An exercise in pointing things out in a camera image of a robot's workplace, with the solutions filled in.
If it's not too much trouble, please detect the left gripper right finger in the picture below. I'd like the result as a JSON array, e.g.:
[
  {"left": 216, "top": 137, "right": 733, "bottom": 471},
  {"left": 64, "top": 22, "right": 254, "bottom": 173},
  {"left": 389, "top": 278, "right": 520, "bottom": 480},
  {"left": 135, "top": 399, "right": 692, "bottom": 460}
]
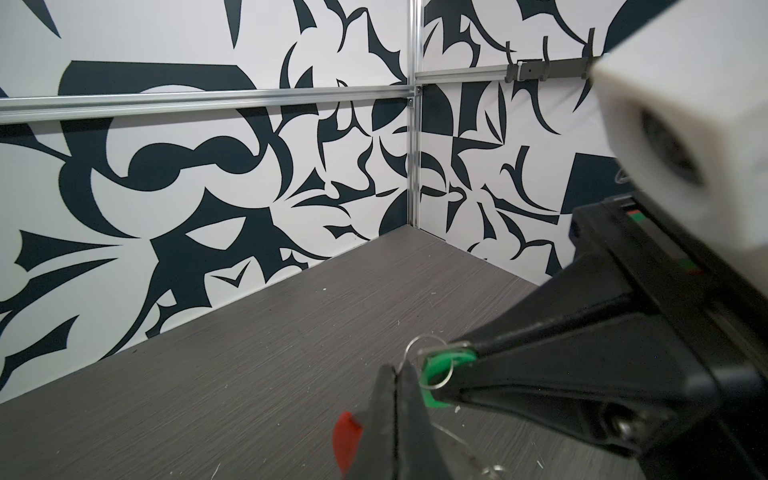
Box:
[{"left": 395, "top": 362, "right": 452, "bottom": 480}]

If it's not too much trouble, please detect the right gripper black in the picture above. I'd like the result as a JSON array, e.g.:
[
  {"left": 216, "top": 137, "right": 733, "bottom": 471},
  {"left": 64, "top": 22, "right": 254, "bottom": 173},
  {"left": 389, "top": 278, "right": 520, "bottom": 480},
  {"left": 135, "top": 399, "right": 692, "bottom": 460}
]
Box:
[{"left": 435, "top": 194, "right": 767, "bottom": 479}]

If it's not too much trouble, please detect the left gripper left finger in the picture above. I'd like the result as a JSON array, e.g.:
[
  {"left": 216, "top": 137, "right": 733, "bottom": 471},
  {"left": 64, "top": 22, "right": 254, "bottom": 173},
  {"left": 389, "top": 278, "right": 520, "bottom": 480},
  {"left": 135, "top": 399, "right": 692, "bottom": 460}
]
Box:
[{"left": 344, "top": 365, "right": 398, "bottom": 480}]

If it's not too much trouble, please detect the red key tag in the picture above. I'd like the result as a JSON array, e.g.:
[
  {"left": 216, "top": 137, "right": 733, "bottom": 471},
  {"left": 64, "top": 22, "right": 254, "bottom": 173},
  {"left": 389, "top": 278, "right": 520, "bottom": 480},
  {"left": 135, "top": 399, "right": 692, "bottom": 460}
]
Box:
[{"left": 332, "top": 411, "right": 364, "bottom": 476}]

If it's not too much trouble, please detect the green key tag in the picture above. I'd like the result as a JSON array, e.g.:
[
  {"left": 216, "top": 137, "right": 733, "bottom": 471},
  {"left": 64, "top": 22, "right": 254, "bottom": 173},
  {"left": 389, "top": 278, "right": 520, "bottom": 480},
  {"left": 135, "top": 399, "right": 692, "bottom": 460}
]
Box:
[{"left": 419, "top": 349, "right": 477, "bottom": 409}]

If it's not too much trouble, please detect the large wire keyring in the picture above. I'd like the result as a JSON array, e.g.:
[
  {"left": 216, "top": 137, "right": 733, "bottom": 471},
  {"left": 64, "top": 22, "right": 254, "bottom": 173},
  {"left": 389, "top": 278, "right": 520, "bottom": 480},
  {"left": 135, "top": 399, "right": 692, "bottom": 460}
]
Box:
[{"left": 397, "top": 334, "right": 505, "bottom": 479}]

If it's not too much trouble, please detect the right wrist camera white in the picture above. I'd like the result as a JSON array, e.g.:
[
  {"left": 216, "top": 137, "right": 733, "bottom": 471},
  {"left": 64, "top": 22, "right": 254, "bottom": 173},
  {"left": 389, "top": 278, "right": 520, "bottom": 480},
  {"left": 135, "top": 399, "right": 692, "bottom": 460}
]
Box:
[{"left": 591, "top": 1, "right": 767, "bottom": 291}]

